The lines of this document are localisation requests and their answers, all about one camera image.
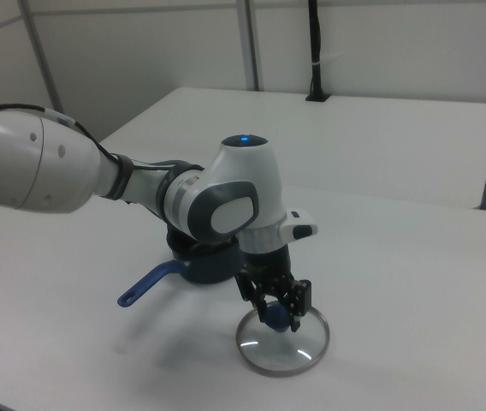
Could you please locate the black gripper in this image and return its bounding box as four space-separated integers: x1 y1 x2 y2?
234 246 313 335

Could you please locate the glass lid with blue knob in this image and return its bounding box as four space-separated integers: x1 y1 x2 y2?
234 299 330 378

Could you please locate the white side table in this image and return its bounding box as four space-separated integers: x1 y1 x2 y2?
99 86 486 211

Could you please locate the dark saucepan with blue handle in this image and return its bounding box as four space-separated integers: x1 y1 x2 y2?
116 230 244 308

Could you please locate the grey metal partition post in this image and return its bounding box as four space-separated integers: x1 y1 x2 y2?
237 0 266 92
19 0 63 115

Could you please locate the black camera pole with base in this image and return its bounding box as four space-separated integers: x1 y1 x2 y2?
305 0 333 103

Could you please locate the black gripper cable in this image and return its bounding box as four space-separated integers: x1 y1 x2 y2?
0 102 135 200

